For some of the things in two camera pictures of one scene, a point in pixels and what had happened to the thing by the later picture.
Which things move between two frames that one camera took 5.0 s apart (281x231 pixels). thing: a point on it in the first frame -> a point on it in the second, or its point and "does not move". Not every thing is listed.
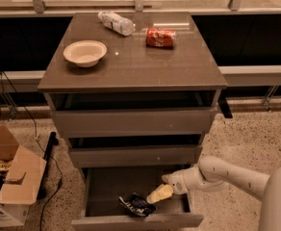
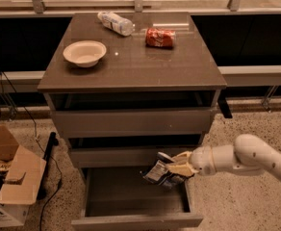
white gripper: x=181 y=181 -> x=201 y=160
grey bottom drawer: x=97 y=206 does not move
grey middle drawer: x=129 y=156 does not move
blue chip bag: x=139 y=205 -> x=157 y=172
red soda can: x=160 y=38 does not move
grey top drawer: x=134 y=122 does not move
